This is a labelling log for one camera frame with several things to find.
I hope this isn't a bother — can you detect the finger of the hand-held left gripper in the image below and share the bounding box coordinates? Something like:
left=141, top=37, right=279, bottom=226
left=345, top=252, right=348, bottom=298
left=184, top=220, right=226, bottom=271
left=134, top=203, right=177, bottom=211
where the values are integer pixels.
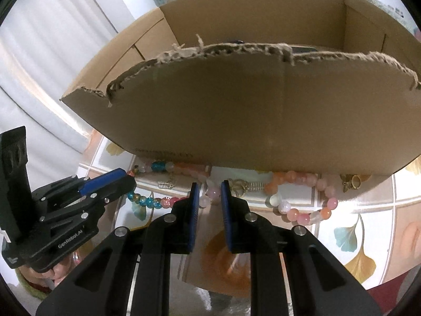
left=31, top=169, right=127, bottom=205
left=43, top=176, right=137, bottom=224

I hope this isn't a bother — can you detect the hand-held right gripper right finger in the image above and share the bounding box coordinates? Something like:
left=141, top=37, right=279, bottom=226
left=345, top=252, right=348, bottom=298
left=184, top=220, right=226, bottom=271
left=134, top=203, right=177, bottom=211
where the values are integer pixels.
left=221, top=180, right=385, bottom=316

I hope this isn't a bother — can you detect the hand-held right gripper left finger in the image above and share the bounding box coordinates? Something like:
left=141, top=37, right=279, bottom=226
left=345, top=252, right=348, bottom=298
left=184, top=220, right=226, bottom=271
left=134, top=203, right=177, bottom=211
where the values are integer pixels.
left=36, top=182, right=199, bottom=316

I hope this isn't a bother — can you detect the gold ring keychain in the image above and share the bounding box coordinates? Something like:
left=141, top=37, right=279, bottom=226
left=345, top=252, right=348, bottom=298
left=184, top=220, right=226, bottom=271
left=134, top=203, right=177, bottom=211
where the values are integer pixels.
left=228, top=178, right=265, bottom=199

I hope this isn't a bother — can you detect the multicolour bead bracelet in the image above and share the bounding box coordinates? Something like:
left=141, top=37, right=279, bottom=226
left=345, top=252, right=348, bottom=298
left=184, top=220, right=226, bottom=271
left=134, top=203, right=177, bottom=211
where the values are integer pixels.
left=127, top=161, right=220, bottom=209

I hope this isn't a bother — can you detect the pink orange bead bracelet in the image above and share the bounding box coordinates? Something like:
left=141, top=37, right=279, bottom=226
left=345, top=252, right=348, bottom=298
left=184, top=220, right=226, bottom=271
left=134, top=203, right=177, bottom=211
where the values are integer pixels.
left=263, top=170, right=363, bottom=226

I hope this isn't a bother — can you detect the brown cardboard box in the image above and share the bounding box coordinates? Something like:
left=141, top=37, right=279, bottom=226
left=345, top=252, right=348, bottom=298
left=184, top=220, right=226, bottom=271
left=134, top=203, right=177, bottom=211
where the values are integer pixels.
left=59, top=0, right=421, bottom=176

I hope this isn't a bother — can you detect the person's left hand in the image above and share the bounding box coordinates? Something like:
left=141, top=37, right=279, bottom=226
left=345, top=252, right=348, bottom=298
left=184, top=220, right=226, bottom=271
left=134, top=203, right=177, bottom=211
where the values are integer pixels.
left=18, top=253, right=79, bottom=290

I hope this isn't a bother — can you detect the white curtain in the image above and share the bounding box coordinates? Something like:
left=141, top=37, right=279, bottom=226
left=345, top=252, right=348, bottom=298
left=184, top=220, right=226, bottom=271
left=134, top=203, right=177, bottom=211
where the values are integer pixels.
left=0, top=0, right=155, bottom=165

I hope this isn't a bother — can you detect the ginkgo leaf patterned tablecloth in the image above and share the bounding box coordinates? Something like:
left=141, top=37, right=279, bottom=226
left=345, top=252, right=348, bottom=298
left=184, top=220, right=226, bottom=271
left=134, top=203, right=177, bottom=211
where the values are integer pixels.
left=76, top=128, right=421, bottom=297

